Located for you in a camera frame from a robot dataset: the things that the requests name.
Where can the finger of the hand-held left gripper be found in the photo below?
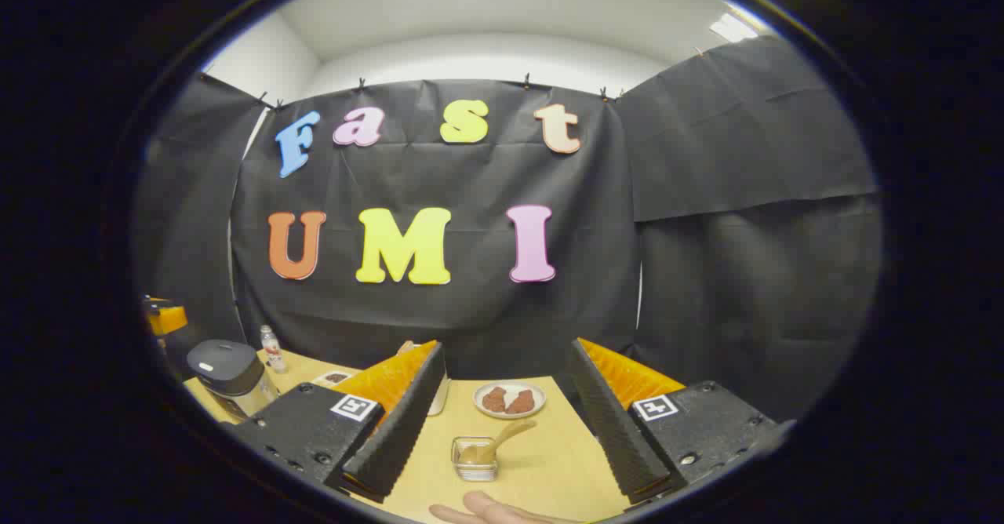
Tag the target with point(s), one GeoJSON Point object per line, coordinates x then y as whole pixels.
{"type": "Point", "coordinates": [166, 320]}

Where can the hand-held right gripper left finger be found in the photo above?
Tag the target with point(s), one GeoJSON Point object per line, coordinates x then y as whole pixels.
{"type": "Point", "coordinates": [400, 430]}

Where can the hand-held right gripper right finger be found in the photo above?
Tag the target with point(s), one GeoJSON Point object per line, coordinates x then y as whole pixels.
{"type": "Point", "coordinates": [612, 430]}

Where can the black silver rice cooker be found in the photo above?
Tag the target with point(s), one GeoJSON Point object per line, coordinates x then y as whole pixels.
{"type": "Point", "coordinates": [227, 371]}

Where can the wooden spoon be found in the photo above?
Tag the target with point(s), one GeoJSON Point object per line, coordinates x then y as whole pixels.
{"type": "Point", "coordinates": [514, 430]}

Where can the white toaster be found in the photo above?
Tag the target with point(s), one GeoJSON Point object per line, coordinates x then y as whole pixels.
{"type": "Point", "coordinates": [439, 398]}

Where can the round white plate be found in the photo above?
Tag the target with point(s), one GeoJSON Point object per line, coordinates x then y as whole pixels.
{"type": "Point", "coordinates": [540, 396]}

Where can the brown meat piece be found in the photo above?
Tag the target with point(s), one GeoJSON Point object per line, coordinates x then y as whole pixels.
{"type": "Point", "coordinates": [494, 399]}
{"type": "Point", "coordinates": [522, 403]}

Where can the small clear plastic bottle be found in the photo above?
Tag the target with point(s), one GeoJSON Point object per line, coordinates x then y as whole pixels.
{"type": "Point", "coordinates": [273, 351]}

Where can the ceiling light panel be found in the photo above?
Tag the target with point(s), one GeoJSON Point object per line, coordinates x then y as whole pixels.
{"type": "Point", "coordinates": [733, 27]}

